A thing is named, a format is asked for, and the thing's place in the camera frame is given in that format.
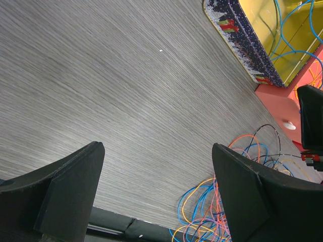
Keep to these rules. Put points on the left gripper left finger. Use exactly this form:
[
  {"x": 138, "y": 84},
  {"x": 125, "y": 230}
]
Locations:
[{"x": 54, "y": 202}]

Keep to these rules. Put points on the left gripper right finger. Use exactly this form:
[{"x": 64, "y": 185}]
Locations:
[{"x": 262, "y": 204}]

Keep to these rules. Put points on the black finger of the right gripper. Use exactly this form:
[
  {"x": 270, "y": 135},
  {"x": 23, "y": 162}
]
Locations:
[{"x": 310, "y": 101}]

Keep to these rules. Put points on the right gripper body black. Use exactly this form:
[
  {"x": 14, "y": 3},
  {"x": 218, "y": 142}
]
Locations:
[{"x": 313, "y": 159}]

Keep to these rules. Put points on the salmon pink box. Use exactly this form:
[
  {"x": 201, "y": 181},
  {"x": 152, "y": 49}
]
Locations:
[{"x": 283, "y": 104}]

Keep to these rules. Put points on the gold tin box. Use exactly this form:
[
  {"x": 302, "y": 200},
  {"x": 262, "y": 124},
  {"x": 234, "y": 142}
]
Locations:
[{"x": 273, "y": 40}]

